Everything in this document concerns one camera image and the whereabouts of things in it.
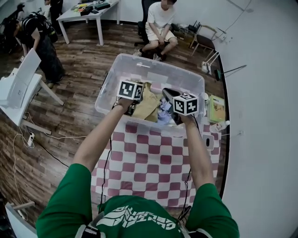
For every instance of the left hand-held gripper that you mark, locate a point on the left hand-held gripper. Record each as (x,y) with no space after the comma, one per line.
(126,89)

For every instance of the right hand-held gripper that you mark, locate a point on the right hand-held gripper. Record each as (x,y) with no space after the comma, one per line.
(186,104)

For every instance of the beige clothes garment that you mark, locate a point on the beige clothes garment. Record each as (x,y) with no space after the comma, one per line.
(146,102)

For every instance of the clear plastic storage bin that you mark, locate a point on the clear plastic storage bin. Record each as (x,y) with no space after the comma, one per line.
(130,65)

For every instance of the person's left forearm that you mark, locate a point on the person's left forearm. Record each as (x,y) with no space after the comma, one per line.
(100,137)

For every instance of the person's right forearm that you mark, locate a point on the person's right forearm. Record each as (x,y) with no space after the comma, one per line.
(198,148)

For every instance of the clear plastic bottle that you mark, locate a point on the clear plastic bottle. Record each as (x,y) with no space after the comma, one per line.
(217,126)

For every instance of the white square device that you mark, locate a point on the white square device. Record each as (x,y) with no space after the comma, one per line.
(208,142)

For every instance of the black office chair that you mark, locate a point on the black office chair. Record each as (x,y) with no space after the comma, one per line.
(142,28)

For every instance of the wooden chair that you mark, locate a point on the wooden chair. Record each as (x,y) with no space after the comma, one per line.
(206,41)

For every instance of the red white checkered tablecloth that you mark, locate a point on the red white checkered tablecloth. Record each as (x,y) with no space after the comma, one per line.
(144,162)

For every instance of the black router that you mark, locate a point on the black router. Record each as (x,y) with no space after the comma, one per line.
(193,28)

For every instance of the black flat device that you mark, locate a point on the black flat device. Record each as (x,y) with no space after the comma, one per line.
(101,6)

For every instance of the black case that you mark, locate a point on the black case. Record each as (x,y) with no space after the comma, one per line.
(86,11)

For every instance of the white slanted-leg desk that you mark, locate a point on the white slanted-leg desk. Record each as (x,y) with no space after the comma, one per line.
(35,86)

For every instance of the white work table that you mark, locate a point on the white work table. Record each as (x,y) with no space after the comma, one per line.
(69,16)

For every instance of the yellow green toy pieces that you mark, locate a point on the yellow green toy pieces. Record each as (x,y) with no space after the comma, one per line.
(79,7)

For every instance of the white power strip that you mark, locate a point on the white power strip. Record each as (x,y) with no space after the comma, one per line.
(31,139)

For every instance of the person's green t-shirt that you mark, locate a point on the person's green t-shirt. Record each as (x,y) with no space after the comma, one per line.
(69,197)

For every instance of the grey black chest harness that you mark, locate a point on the grey black chest harness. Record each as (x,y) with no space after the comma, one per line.
(89,232)

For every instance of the white furniture panel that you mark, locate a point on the white furniture panel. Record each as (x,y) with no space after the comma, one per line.
(16,223)

